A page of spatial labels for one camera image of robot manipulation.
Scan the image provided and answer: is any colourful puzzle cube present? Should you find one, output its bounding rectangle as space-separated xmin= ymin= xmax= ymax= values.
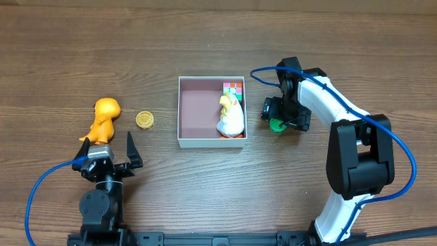
xmin=223 ymin=82 xmax=243 ymax=102

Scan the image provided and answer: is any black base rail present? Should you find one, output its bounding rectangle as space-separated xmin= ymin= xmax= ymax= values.
xmin=66 ymin=225 xmax=368 ymax=246

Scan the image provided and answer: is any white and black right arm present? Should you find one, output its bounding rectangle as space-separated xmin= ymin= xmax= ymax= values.
xmin=261 ymin=57 xmax=395 ymax=245

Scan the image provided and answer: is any green round cap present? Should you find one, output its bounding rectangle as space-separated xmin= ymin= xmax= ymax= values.
xmin=269 ymin=118 xmax=287 ymax=133

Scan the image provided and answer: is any orange dinosaur toy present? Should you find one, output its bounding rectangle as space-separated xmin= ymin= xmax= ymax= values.
xmin=79 ymin=98 xmax=121 ymax=145

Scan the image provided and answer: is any white and yellow duck toy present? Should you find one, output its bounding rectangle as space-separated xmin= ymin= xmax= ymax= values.
xmin=216 ymin=93 xmax=245 ymax=138

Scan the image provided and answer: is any thick black cable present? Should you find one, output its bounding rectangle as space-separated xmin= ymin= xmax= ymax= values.
xmin=348 ymin=226 xmax=437 ymax=246

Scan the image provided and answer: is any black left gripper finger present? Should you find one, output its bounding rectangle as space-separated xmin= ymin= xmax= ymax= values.
xmin=76 ymin=137 xmax=91 ymax=159
xmin=126 ymin=131 xmax=143 ymax=169

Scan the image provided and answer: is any yellow round cap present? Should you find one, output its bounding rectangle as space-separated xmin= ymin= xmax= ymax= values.
xmin=135 ymin=111 xmax=154 ymax=130

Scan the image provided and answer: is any white box pink inside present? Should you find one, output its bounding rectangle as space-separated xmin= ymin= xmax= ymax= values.
xmin=178 ymin=77 xmax=248 ymax=148

